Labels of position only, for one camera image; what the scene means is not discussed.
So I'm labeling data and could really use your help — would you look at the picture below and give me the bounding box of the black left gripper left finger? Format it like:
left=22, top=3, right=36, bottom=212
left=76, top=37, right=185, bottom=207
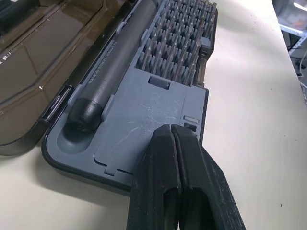
left=128, top=124, right=182, bottom=230

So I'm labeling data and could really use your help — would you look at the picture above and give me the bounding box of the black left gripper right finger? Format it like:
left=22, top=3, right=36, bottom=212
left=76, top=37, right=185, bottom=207
left=171, top=124, right=248, bottom=230

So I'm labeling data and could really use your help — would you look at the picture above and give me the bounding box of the grey screwdriver bit case base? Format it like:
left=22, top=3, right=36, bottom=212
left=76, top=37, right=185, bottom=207
left=41, top=0, right=219, bottom=193

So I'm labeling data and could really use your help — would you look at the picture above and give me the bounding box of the flat-tipped steel screwdriver bit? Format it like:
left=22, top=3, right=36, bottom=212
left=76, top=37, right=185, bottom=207
left=193, top=38, right=202, bottom=72

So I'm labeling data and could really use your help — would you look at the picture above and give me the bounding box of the rusty steel screwdriver bit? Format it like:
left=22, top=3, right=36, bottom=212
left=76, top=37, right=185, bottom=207
left=198, top=16, right=206, bottom=39

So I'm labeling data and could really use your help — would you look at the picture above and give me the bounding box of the smoky transparent case lid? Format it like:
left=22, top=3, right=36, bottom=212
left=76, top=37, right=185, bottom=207
left=0, top=0, right=137, bottom=157

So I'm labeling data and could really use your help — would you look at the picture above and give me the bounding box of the black item with white print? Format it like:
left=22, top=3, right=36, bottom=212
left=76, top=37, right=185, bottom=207
left=0, top=0, right=29, bottom=64

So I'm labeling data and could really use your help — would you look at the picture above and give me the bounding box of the metal shelf rack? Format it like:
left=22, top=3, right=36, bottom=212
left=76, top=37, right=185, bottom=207
left=278, top=0, right=307, bottom=60

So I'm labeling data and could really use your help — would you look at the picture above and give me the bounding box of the dark grey screwdriver handle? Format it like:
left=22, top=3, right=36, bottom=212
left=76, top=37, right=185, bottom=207
left=68, top=0, right=159, bottom=133

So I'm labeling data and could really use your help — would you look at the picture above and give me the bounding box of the white cable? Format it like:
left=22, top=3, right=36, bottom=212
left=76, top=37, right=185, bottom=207
left=296, top=56, right=307, bottom=106

